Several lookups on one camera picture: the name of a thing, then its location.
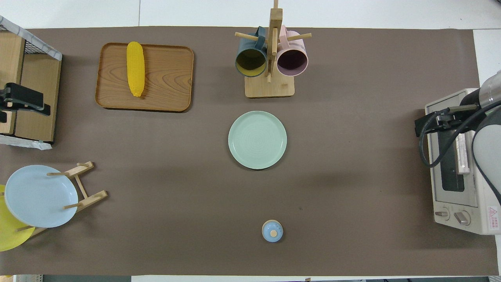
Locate glass oven door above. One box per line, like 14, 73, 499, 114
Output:
430, 114, 480, 208

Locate wooden tray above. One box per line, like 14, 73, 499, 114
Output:
95, 42, 195, 113

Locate light blue plate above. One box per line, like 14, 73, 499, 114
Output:
4, 164, 79, 228

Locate yellow plate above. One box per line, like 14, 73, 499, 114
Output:
0, 184, 36, 252

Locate wooden plate rack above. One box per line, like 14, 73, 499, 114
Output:
16, 161, 108, 237

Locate white toaster oven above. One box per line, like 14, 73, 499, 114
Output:
425, 88, 501, 235

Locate pink mug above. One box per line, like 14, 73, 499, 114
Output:
276, 25, 309, 77

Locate brown table mat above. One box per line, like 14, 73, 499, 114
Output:
0, 27, 486, 277

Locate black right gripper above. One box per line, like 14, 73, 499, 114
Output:
415, 103, 481, 137

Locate pale green plate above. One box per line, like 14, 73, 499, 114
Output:
228, 110, 288, 170

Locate dark teal mug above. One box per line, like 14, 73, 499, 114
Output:
235, 27, 268, 78

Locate wooden mug rack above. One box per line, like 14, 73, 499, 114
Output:
235, 0, 312, 98

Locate wooden shelf with wire basket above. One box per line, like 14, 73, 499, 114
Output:
0, 16, 63, 150

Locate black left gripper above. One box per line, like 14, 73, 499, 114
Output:
0, 83, 52, 123

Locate yellow corn cob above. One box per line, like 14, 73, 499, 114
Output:
126, 41, 146, 98

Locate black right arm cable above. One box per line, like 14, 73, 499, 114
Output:
419, 110, 482, 168

